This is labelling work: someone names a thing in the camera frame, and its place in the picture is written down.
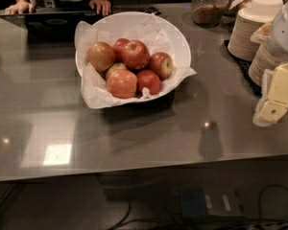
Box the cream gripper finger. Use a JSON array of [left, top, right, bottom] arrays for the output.
[[251, 21, 273, 44], [257, 62, 288, 123]]

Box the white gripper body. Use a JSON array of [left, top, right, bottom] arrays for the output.
[[269, 1, 288, 57]]

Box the red yellow apple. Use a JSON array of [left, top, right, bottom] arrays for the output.
[[149, 52, 174, 81]]

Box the white paper bowl stack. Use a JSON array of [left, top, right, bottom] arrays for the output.
[[244, 0, 283, 22]]

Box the dark red apple front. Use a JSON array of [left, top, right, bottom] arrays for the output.
[[136, 69, 161, 95]]

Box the large red apple top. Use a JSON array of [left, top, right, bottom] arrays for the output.
[[121, 40, 150, 70]]

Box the red apple back centre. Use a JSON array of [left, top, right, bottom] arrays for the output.
[[112, 37, 130, 62]]

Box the orange red apple front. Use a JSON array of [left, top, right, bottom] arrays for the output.
[[107, 70, 137, 99]]

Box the pale apple middle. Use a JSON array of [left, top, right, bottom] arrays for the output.
[[106, 62, 127, 79]]

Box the yellowish apple far left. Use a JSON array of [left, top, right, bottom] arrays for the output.
[[86, 41, 116, 72]]

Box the person's left hand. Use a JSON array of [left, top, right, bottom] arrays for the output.
[[88, 0, 111, 16]]

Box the person's right hand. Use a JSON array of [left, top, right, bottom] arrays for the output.
[[5, 0, 35, 15]]

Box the rear paper plate stack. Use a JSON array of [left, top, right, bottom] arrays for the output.
[[228, 8, 270, 61]]

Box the paper plate stack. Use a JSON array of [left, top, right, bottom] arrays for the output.
[[249, 43, 281, 86], [228, 8, 270, 61]]

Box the front paper plate stack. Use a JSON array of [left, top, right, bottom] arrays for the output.
[[249, 43, 281, 86]]

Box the black tray under plates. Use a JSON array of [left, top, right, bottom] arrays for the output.
[[227, 50, 262, 98]]

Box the glass jar with nuts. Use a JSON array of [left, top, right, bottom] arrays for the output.
[[191, 0, 228, 27]]

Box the white paper liner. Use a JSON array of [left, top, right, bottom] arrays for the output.
[[74, 12, 198, 110]]

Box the dark box under table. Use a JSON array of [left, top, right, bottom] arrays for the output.
[[180, 188, 246, 219]]

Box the black laptop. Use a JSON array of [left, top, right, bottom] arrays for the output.
[[0, 8, 103, 41]]

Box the black floor cable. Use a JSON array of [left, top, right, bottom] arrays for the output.
[[107, 184, 288, 230]]

